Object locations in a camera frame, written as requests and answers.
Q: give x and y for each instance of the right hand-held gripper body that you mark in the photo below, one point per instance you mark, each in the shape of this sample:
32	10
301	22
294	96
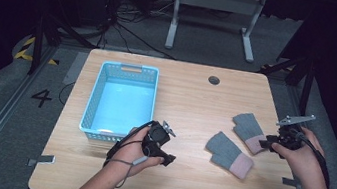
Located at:
290	136

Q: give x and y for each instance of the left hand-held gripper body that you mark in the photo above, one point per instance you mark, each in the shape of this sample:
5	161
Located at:
157	138

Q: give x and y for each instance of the grey glove with pink cuff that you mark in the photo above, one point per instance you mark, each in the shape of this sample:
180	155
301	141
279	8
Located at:
247	126
225	152

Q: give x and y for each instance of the light blue plastic basket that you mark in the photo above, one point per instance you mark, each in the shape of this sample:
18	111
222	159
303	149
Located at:
123	101

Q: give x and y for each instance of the person's right hand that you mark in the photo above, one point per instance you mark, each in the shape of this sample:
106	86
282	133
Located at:
304	162

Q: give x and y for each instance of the person's left hand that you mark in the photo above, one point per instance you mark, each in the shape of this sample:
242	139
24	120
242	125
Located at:
131	151

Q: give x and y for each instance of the grey tape piece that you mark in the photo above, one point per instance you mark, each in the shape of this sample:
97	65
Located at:
44	159
291	182

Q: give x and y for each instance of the black metal stand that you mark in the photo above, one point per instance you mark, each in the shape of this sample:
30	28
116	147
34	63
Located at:
39	41
307	85

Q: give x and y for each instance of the yellow black hazard tape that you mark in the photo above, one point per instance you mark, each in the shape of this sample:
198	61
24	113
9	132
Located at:
24	51

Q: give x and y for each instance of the white metal desk frame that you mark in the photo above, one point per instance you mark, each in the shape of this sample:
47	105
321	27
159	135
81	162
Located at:
217	1

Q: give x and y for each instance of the grey metal floor rail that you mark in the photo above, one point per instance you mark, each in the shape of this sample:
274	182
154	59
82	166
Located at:
1	116

